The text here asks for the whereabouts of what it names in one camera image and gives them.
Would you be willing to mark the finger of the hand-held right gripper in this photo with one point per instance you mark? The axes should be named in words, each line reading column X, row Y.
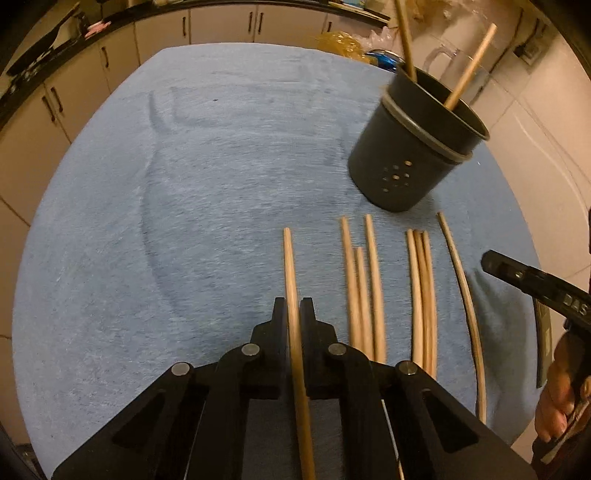
column 512, row 272

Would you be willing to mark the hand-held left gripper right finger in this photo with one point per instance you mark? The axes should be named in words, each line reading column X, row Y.
column 311, row 337

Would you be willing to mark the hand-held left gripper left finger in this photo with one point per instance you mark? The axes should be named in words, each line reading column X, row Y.
column 279, row 332

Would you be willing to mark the long wooden chopstick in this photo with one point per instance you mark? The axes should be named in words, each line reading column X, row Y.
column 405, row 41
column 292, row 277
column 471, row 67

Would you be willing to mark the bunch of wooden chopsticks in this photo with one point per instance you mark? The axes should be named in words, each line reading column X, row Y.
column 374, row 286

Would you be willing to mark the dark grey utensil holder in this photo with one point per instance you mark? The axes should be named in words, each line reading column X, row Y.
column 392, row 147

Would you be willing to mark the person's right hand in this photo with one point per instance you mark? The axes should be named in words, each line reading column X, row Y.
column 554, row 397

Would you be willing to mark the blue tablecloth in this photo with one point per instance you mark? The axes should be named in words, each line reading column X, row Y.
column 184, row 207

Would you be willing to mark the clear glass mug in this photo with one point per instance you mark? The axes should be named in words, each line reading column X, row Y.
column 482, row 81

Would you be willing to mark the blue plastic bag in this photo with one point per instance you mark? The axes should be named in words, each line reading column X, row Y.
column 385, row 59

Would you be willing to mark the white plastic bag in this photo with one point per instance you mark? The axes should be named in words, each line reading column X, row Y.
column 383, row 36

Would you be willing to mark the hanging plastic bags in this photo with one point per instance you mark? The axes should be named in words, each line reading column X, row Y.
column 429, row 9

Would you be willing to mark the yellow plastic bag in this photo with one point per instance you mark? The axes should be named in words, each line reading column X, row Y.
column 341, row 44

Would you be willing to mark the pink cloth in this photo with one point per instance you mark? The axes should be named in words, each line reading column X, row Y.
column 94, row 29

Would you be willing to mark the black wok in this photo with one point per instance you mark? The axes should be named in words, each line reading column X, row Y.
column 44, row 44

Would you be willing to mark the wall power strip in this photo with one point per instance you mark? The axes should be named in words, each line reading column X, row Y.
column 534, row 46

